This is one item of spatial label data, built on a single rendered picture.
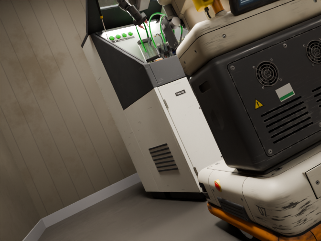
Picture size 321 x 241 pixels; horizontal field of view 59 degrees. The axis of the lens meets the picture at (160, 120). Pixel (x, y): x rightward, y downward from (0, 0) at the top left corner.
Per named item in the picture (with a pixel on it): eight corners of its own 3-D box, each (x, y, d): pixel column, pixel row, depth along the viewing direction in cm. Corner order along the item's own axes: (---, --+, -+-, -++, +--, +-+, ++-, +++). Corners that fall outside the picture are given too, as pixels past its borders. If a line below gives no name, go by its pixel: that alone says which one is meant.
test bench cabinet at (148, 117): (205, 202, 179) (153, 88, 179) (163, 200, 229) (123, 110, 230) (272, 157, 213) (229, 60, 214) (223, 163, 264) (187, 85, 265)
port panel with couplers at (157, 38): (165, 61, 250) (151, 28, 250) (164, 62, 253) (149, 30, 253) (176, 57, 256) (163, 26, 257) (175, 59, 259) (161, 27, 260)
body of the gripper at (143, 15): (133, 23, 201) (127, 16, 196) (144, 13, 199) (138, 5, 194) (136, 27, 196) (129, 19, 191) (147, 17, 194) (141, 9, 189)
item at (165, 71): (158, 86, 182) (148, 63, 182) (155, 88, 185) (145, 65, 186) (225, 61, 212) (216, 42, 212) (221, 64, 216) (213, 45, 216)
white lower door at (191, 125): (201, 186, 179) (157, 87, 180) (199, 186, 181) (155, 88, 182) (265, 145, 211) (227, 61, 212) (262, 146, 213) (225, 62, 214)
